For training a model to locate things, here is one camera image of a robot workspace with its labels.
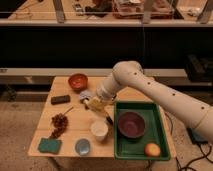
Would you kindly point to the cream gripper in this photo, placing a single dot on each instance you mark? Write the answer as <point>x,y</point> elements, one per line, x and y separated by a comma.
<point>95,104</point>

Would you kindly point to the yellow banana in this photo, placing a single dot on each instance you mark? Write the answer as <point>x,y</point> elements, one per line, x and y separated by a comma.
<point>100,112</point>

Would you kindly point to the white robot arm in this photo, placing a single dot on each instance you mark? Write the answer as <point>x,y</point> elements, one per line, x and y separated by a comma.
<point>194,113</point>

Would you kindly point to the white paper cup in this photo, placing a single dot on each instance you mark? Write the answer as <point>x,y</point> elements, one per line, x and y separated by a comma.
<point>99,130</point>

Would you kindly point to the grey toy with dark base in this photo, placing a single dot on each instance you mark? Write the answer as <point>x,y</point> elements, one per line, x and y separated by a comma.
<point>85,96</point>

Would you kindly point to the red-orange bowl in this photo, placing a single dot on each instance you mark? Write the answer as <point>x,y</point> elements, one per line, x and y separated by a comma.
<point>78,82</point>

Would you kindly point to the black rectangular block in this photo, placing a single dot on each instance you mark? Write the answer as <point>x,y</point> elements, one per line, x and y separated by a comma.
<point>60,99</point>

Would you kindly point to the bunch of dark grapes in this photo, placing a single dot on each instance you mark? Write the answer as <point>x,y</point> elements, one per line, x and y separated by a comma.
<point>60,123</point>

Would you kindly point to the dark maroon bowl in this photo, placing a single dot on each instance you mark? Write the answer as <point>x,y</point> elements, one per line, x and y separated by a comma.
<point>131,125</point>

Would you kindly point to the small blue bowl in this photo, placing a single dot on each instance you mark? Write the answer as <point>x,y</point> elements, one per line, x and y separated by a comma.
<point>82,147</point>

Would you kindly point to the teal sponge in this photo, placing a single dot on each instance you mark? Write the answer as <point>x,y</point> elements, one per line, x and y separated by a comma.
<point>49,146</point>

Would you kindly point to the green plastic tray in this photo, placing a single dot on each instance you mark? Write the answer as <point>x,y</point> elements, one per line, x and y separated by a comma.
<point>133,148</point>

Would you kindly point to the orange apple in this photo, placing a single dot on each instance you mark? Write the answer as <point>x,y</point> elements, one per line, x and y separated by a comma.
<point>152,149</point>

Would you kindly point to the clutter box on shelf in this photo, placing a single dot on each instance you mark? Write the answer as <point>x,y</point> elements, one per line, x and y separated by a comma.
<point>136,8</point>

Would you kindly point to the black box on right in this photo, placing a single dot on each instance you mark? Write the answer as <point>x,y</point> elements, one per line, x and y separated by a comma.
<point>199,69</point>

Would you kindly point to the black handled utensil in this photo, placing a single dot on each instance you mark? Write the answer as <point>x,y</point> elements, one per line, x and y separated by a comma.
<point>108,118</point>

